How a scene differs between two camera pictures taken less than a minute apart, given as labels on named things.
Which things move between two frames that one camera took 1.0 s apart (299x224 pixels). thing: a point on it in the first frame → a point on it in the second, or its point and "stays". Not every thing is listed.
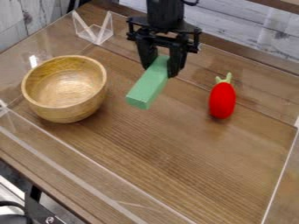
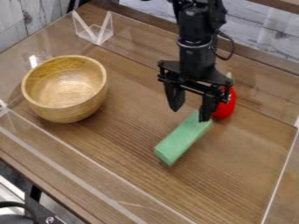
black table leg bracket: x=37 y=214 stays
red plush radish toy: x=221 y=97 stays
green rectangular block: x=148 y=91 → x=179 y=141
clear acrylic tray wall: x=78 y=183 stays
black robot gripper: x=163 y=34 → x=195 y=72
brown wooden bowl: x=62 y=87 stays
